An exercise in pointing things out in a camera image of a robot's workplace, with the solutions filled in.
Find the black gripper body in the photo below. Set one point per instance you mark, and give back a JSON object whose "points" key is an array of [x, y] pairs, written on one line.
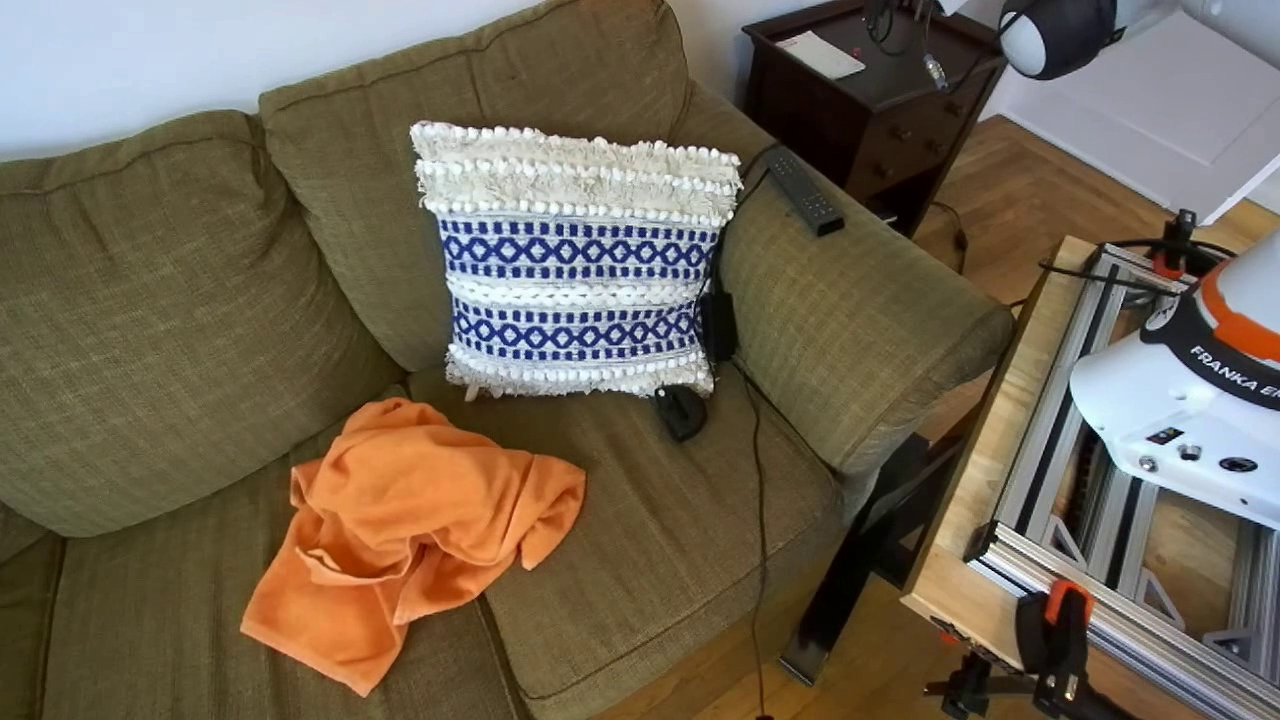
{"points": [[900, 20]]}

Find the white paper sheet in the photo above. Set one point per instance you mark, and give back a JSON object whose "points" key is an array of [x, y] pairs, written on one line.
{"points": [[820, 53]]}

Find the aluminium profile frame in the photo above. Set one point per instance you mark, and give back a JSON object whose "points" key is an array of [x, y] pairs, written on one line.
{"points": [[1052, 453]]}

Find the black remote control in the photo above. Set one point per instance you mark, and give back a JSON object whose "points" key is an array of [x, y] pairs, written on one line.
{"points": [[804, 197]]}

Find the small black round device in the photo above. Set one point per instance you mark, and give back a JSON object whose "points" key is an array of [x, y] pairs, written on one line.
{"points": [[682, 415]]}

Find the black power brick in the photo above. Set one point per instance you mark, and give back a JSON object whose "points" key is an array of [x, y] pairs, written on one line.
{"points": [[722, 321]]}

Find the olive green fabric sofa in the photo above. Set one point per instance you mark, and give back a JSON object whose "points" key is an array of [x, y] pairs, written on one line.
{"points": [[162, 332]]}

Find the large white blue knit pillow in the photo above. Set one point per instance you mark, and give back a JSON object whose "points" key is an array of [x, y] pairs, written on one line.
{"points": [[575, 252]]}

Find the dark wooden side table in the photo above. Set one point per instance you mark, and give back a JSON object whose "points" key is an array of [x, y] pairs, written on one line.
{"points": [[882, 147]]}

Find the orange cloth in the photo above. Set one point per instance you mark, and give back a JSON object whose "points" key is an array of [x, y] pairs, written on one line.
{"points": [[400, 534]]}

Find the black metal stand leg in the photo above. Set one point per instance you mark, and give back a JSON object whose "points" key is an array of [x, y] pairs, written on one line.
{"points": [[855, 574]]}

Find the black orange clamp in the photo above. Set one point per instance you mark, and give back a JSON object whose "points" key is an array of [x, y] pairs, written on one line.
{"points": [[1179, 240], [1058, 635]]}

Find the white flat board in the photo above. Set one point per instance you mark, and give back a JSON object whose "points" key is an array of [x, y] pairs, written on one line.
{"points": [[1174, 123]]}

